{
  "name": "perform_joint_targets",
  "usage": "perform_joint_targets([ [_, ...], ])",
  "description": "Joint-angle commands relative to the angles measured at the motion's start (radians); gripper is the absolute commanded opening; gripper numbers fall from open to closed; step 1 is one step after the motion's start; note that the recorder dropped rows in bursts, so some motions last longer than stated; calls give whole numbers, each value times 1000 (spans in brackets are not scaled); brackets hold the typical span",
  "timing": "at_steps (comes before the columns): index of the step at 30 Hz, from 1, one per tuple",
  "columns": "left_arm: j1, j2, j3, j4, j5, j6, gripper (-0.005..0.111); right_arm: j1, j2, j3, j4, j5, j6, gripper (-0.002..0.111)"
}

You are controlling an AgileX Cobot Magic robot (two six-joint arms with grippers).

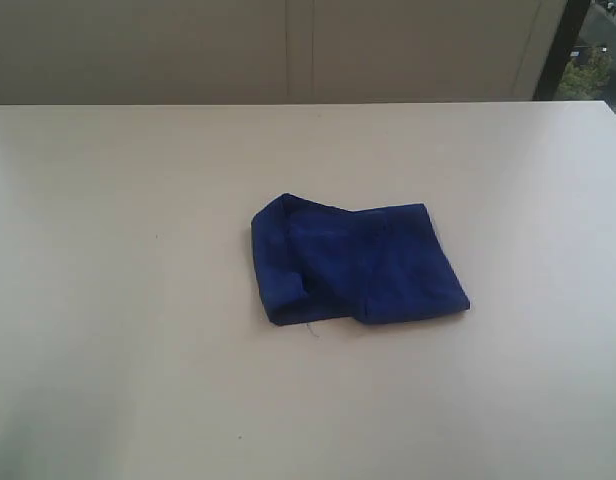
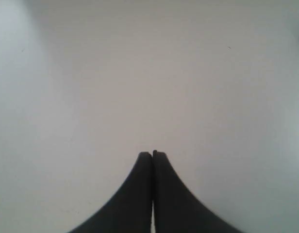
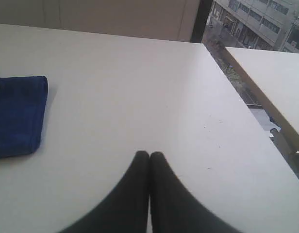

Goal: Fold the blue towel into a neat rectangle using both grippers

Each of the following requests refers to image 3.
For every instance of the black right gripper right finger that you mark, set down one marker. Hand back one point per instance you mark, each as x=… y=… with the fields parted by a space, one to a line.
x=173 y=208

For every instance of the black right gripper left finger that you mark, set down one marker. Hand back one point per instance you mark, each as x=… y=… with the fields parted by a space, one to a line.
x=125 y=208

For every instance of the blue towel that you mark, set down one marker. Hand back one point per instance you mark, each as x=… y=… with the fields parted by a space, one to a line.
x=22 y=107

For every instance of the neighbouring white table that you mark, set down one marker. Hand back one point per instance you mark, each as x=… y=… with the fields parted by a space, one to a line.
x=273 y=77

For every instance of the grey building outside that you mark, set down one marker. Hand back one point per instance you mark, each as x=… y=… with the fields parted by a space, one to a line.
x=257 y=24

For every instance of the black window frame post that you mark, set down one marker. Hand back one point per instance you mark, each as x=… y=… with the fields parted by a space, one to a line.
x=201 y=20

